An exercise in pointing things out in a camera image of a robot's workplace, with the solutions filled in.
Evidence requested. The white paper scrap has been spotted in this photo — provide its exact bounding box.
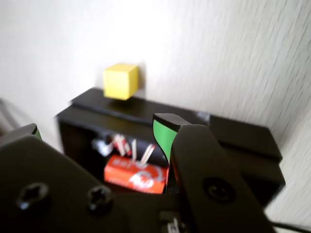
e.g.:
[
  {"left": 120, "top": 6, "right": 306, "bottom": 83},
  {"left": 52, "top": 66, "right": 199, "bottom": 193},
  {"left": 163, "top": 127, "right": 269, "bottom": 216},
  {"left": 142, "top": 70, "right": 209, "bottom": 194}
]
[{"left": 91, "top": 137, "right": 114, "bottom": 155}]

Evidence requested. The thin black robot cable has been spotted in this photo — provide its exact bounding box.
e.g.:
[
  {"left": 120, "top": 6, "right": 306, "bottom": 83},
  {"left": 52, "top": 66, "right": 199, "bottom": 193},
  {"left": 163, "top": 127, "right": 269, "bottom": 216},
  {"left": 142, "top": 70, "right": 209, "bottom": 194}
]
[{"left": 269, "top": 221, "right": 311, "bottom": 231}]

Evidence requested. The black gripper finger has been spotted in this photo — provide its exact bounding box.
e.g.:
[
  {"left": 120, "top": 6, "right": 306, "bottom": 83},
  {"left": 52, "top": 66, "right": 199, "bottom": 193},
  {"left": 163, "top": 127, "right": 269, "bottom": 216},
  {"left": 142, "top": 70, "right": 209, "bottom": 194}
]
[
  {"left": 0, "top": 123, "right": 132, "bottom": 233},
  {"left": 152, "top": 113, "right": 277, "bottom": 233}
]

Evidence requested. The orange matchbox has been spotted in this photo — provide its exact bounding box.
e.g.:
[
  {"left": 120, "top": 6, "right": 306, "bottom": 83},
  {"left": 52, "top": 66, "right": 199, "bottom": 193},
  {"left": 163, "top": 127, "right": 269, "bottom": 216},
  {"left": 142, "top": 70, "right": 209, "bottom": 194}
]
[{"left": 104, "top": 155, "right": 171, "bottom": 195}]

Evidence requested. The yellow wooden cube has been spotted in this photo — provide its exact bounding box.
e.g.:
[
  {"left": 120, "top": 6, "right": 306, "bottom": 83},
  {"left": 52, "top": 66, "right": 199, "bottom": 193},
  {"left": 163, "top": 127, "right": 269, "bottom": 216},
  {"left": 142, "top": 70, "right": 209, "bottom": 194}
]
[{"left": 103, "top": 62, "right": 140, "bottom": 100}]

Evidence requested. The black box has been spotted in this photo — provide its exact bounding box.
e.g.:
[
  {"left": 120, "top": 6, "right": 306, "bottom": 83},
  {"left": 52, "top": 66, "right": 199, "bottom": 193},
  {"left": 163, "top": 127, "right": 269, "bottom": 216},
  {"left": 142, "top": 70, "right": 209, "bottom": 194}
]
[{"left": 54, "top": 87, "right": 286, "bottom": 210}]

